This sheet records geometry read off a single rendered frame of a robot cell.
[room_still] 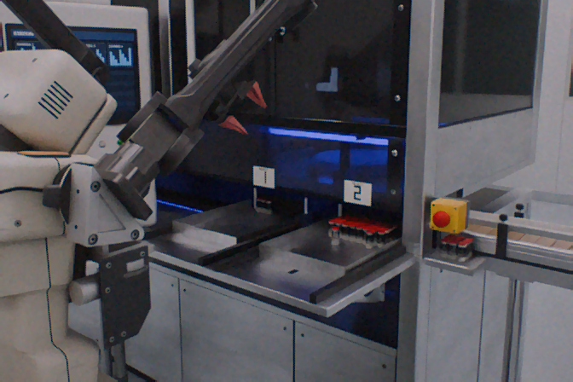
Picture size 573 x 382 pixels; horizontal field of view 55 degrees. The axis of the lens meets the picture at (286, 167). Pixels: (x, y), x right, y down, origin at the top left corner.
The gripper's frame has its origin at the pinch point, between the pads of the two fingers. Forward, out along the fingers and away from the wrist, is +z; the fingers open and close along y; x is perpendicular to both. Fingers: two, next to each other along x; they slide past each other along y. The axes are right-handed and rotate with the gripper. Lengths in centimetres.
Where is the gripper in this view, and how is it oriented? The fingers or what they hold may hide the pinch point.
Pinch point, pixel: (253, 118)
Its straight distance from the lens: 148.3
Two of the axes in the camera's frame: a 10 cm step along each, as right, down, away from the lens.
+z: 6.8, 6.2, 3.9
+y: -5.0, 7.8, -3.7
